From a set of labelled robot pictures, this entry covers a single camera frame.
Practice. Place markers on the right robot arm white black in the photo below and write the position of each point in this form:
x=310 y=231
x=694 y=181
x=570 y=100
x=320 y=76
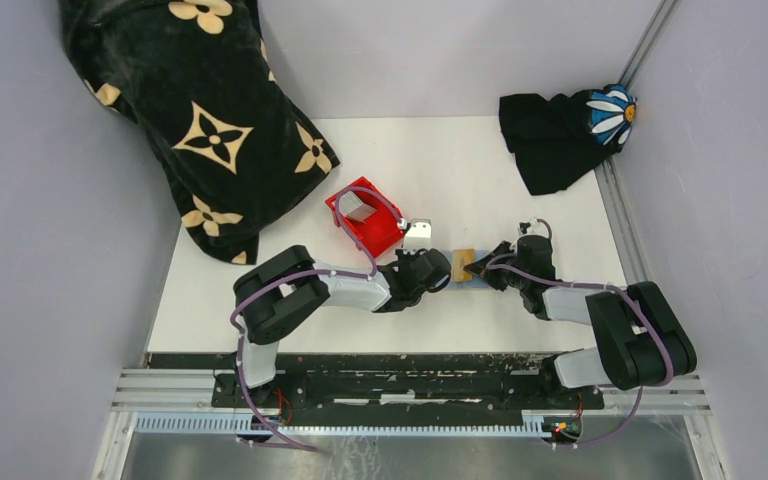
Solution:
x=639 y=340

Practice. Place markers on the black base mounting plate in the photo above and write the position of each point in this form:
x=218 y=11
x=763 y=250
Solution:
x=389 y=390

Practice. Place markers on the red plastic bin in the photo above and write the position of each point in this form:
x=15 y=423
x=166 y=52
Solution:
x=379 y=231

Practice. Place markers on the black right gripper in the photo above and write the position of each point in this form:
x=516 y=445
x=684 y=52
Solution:
x=481 y=267

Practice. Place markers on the black blanket with beige flowers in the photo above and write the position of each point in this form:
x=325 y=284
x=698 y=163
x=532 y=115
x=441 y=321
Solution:
x=193 y=76

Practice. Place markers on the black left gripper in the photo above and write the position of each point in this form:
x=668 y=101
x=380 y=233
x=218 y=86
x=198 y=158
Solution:
x=404 y=259

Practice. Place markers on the black cloth with daisy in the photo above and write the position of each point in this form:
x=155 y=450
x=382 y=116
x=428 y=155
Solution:
x=557 y=141

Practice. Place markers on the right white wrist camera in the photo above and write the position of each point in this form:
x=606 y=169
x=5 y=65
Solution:
x=536 y=226

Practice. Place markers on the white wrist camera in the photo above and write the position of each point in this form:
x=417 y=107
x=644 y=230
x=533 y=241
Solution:
x=536 y=226
x=417 y=235

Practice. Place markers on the slotted grey cable duct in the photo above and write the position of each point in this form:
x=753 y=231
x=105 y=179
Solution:
x=244 y=424

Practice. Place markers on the yellow credit card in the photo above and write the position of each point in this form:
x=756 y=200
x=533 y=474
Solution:
x=461 y=258

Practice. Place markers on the aluminium rail frame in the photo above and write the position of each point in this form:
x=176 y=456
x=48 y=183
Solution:
x=668 y=432

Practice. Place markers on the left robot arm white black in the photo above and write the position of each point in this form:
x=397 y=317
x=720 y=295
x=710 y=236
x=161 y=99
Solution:
x=276 y=297

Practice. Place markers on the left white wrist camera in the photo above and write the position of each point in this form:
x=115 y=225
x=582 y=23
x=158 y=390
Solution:
x=417 y=235

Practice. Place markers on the stack of credit cards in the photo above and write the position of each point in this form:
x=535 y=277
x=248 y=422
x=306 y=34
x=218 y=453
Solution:
x=355 y=209

